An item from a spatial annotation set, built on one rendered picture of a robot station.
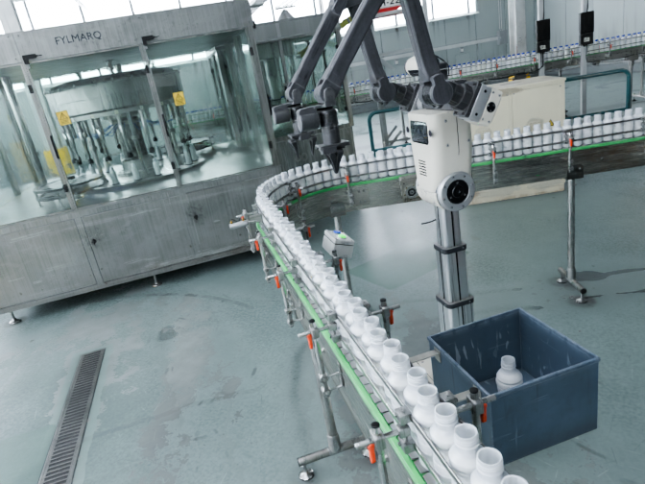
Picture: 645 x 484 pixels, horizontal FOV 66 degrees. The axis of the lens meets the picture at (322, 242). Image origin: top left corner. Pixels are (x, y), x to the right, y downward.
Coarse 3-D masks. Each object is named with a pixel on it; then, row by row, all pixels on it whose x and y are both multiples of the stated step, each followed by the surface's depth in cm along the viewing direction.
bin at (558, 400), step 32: (480, 320) 149; (512, 320) 153; (448, 352) 149; (480, 352) 153; (512, 352) 156; (544, 352) 145; (576, 352) 131; (448, 384) 140; (480, 384) 155; (544, 384) 122; (576, 384) 125; (512, 416) 122; (544, 416) 125; (576, 416) 128; (512, 448) 125; (544, 448) 128
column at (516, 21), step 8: (512, 0) 1057; (520, 0) 1039; (512, 8) 1062; (520, 8) 1044; (512, 16) 1068; (520, 16) 1050; (512, 24) 1072; (520, 24) 1054; (512, 32) 1077; (520, 32) 1059; (512, 40) 1083; (520, 40) 1065; (512, 48) 1088; (520, 48) 1070
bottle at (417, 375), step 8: (416, 368) 97; (408, 376) 96; (416, 376) 98; (424, 376) 95; (416, 384) 95; (408, 392) 96; (416, 392) 95; (408, 400) 96; (416, 400) 95; (416, 440) 98
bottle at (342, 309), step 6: (342, 294) 135; (348, 294) 132; (342, 300) 132; (342, 306) 133; (342, 312) 132; (342, 318) 133; (342, 330) 135; (342, 336) 136; (348, 336) 135; (342, 342) 137; (348, 342) 135
